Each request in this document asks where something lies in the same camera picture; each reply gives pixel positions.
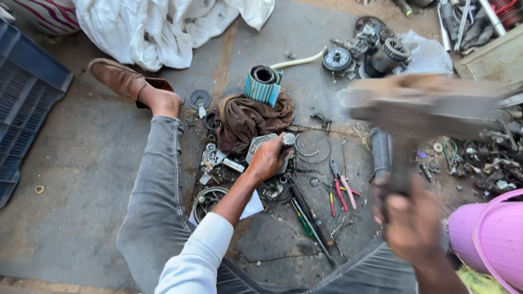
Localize heap of small metal parts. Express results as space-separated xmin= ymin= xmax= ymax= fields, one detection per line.
xmin=186 ymin=110 xmax=247 ymax=187

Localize grey metal plate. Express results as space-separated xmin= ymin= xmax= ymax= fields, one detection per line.
xmin=245 ymin=133 xmax=291 ymax=175

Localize white paper sheet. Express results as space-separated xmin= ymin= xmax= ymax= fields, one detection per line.
xmin=188 ymin=189 xmax=265 ymax=228

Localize blue finned motor housing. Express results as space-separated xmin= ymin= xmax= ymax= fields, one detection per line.
xmin=244 ymin=65 xmax=283 ymax=108

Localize wooden board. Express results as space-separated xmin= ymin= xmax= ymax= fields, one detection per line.
xmin=454 ymin=24 xmax=523 ymax=85

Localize heap of scrap parts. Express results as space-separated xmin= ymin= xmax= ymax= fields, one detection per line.
xmin=417 ymin=98 xmax=523 ymax=197

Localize dark metal clamp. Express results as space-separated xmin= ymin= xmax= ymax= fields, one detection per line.
xmin=310 ymin=113 xmax=333 ymax=135

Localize cream rubber hose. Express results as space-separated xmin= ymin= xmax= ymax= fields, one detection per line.
xmin=270 ymin=46 xmax=329 ymax=70

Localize clear plastic bag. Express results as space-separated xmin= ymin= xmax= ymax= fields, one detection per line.
xmin=393 ymin=29 xmax=454 ymax=76

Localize black motor with gear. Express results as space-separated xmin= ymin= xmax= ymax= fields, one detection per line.
xmin=359 ymin=38 xmax=412 ymax=79

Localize person's right leg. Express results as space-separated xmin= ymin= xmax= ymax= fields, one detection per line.
xmin=217 ymin=233 xmax=421 ymax=294

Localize black cylinder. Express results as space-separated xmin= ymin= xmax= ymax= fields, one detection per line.
xmin=369 ymin=127 xmax=394 ymax=183

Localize thin wire ring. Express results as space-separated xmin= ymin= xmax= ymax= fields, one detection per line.
xmin=294 ymin=133 xmax=332 ymax=165

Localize yellow green cloth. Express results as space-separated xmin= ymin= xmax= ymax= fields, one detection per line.
xmin=455 ymin=263 xmax=512 ymax=294

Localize small yellow red screwdriver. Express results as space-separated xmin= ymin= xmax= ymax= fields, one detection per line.
xmin=328 ymin=180 xmax=337 ymax=219

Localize heap of metal gear parts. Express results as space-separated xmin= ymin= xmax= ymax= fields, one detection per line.
xmin=330 ymin=16 xmax=397 ymax=58

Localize grey metal chisel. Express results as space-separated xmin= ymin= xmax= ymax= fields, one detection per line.
xmin=281 ymin=133 xmax=297 ymax=163

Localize green handled screwdriver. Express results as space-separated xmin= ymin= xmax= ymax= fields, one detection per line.
xmin=290 ymin=199 xmax=315 ymax=239

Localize pink red handled pliers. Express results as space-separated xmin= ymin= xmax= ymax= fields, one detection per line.
xmin=329 ymin=158 xmax=358 ymax=213

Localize brown cloth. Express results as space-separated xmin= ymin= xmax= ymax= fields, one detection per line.
xmin=215 ymin=92 xmax=296 ymax=155

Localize wooden handled hammer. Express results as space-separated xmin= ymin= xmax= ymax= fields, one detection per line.
xmin=341 ymin=73 xmax=523 ymax=197

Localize round metal gear disc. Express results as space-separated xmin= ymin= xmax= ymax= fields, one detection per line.
xmin=322 ymin=46 xmax=354 ymax=74

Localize person's left leg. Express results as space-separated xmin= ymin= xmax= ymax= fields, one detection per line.
xmin=116 ymin=84 xmax=262 ymax=294

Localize heap of metal tools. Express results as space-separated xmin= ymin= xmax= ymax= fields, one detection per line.
xmin=391 ymin=0 xmax=523 ymax=56

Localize pink plastic bucket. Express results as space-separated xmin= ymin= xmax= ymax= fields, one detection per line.
xmin=447 ymin=188 xmax=523 ymax=294

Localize round metal ring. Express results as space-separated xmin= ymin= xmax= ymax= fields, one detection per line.
xmin=191 ymin=186 xmax=229 ymax=225

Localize person's leg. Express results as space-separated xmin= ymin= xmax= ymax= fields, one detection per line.
xmin=217 ymin=233 xmax=421 ymax=294
xmin=116 ymin=84 xmax=262 ymax=294

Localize person's right hand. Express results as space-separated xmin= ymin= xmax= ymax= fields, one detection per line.
xmin=373 ymin=176 xmax=449 ymax=267

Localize long black handled tool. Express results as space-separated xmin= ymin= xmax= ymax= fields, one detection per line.
xmin=288 ymin=180 xmax=340 ymax=267

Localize white sack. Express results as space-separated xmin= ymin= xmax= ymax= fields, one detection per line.
xmin=73 ymin=0 xmax=275 ymax=72

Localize brown leather shoe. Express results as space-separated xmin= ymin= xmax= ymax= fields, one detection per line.
xmin=88 ymin=58 xmax=175 ymax=109

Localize striped cloth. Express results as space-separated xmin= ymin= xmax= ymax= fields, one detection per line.
xmin=0 ymin=0 xmax=81 ymax=36

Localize person's left hand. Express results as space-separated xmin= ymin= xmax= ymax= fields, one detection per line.
xmin=244 ymin=132 xmax=295 ymax=183

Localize blue plastic crate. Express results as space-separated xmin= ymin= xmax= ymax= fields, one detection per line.
xmin=0 ymin=17 xmax=74 ymax=209

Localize black round coil part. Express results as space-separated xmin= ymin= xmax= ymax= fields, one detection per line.
xmin=257 ymin=176 xmax=293 ymax=204

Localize black round disc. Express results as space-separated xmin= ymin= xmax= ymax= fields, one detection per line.
xmin=188 ymin=89 xmax=212 ymax=111

